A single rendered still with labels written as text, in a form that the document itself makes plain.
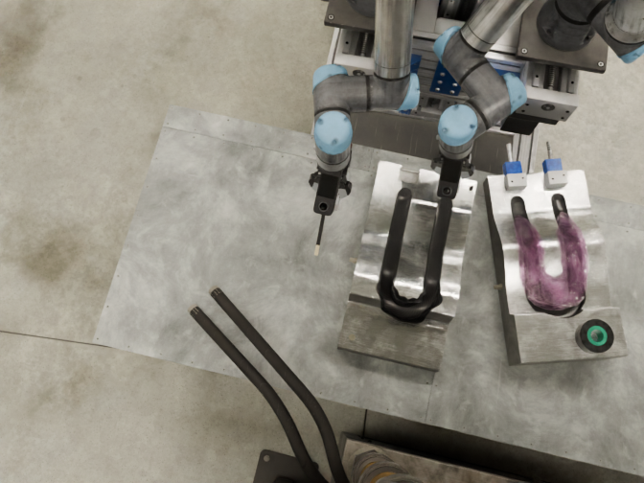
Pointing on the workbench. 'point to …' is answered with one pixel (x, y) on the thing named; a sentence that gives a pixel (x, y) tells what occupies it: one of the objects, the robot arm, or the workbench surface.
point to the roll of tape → (597, 335)
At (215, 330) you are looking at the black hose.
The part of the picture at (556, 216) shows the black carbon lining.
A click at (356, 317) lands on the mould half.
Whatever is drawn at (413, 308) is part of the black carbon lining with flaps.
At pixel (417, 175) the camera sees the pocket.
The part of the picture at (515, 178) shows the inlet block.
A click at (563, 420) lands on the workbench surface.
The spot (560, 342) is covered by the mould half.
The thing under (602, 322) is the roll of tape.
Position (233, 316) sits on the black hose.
